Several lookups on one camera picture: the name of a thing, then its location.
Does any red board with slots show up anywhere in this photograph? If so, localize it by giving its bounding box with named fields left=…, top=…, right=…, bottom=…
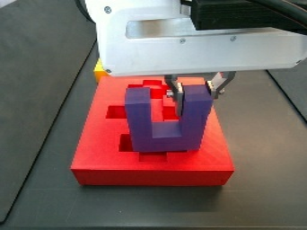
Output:
left=70, top=77, right=233, bottom=186

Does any black cable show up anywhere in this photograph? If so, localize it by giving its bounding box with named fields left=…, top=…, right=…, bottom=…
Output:
left=246, top=0, right=307, bottom=22

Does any purple U-shaped block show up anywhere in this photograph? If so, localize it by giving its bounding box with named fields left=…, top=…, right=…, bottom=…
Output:
left=124, top=84, right=212, bottom=153

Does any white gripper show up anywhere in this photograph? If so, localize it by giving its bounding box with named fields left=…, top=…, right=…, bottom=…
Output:
left=85, top=0, right=307, bottom=116

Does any yellow long block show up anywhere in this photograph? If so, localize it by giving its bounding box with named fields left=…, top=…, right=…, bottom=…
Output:
left=93, top=59, right=109, bottom=82

